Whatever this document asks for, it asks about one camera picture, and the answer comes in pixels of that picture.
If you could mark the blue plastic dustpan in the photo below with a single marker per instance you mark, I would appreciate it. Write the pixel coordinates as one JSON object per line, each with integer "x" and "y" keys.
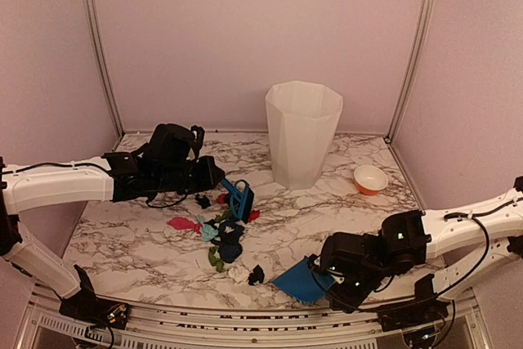
{"x": 303, "y": 284}

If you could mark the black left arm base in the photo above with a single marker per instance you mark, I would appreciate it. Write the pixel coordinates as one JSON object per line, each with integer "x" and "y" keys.
{"x": 87, "y": 306}

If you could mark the blue hand brush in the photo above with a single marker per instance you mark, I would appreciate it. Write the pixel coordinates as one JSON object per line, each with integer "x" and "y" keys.
{"x": 241, "y": 198}

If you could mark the right aluminium corner post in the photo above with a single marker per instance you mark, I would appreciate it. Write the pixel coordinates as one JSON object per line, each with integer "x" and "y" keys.
{"x": 419, "y": 38}

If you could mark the black paper scrap back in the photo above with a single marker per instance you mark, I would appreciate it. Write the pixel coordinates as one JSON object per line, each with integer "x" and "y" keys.
{"x": 203, "y": 201}

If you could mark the aluminium corner post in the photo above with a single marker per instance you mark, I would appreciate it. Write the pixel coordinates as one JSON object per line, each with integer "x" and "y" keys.
{"x": 102, "y": 67}
{"x": 419, "y": 38}

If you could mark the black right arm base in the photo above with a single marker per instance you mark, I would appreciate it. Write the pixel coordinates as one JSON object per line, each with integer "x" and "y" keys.
{"x": 423, "y": 309}

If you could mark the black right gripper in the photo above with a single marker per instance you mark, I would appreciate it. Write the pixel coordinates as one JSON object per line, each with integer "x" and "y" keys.
{"x": 349, "y": 303}

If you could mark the white paper scrap front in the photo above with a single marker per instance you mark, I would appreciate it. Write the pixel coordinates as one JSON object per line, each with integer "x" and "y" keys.
{"x": 238, "y": 274}

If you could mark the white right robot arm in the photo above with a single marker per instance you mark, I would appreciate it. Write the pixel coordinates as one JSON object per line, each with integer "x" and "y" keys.
{"x": 492, "y": 227}

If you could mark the black paper scrap front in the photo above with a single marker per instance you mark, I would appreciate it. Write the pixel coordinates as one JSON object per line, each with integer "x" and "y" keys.
{"x": 256, "y": 276}

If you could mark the light blue paper scrap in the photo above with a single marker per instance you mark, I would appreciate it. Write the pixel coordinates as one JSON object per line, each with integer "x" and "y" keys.
{"x": 208, "y": 232}

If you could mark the white plastic waste bin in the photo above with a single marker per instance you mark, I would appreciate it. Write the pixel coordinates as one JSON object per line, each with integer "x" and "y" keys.
{"x": 302, "y": 119}

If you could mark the white and orange bowl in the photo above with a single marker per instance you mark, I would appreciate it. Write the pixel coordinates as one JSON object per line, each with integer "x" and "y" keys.
{"x": 370, "y": 180}

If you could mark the green paper scrap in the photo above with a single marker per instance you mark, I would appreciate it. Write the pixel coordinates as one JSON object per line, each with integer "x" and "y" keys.
{"x": 215, "y": 260}

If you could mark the navy paper scrap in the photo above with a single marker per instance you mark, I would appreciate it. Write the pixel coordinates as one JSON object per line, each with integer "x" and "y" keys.
{"x": 228, "y": 241}

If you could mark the black paper scrap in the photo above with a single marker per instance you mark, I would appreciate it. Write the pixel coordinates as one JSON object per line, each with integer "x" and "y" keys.
{"x": 256, "y": 276}
{"x": 203, "y": 201}

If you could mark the pink paper scrap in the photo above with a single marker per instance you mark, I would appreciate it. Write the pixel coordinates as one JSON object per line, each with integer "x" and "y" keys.
{"x": 182, "y": 223}

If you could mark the small red paper scrap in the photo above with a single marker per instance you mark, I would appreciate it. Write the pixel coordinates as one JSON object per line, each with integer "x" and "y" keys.
{"x": 254, "y": 215}

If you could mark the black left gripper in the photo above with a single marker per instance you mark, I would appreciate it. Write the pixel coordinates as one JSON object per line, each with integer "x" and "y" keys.
{"x": 208, "y": 181}

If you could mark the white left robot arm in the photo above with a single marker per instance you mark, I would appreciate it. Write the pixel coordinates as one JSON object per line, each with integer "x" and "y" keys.
{"x": 109, "y": 177}

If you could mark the aluminium front frame rail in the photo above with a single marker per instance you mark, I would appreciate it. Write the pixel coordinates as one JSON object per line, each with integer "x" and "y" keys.
{"x": 157, "y": 326}

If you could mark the left aluminium corner post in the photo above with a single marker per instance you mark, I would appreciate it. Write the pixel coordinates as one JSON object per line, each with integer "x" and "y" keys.
{"x": 102, "y": 67}

